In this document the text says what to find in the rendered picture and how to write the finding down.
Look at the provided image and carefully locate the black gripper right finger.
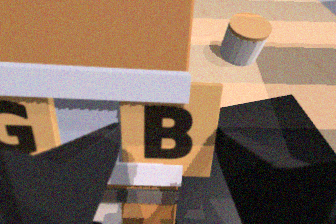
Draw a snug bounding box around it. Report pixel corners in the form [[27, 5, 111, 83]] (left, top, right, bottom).
[[214, 126, 336, 224]]

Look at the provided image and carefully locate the white paper label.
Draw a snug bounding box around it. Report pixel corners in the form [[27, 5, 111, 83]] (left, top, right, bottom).
[[92, 203, 122, 224]]

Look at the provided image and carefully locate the white cylindrical canister with orange lid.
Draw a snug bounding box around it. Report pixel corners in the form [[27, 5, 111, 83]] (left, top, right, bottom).
[[219, 13, 272, 66]]

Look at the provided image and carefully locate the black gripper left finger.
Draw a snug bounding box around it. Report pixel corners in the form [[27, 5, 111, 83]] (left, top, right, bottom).
[[0, 122, 122, 224]]

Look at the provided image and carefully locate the orange tile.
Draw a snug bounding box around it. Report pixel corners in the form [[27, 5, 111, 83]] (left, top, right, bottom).
[[0, 96, 61, 155]]

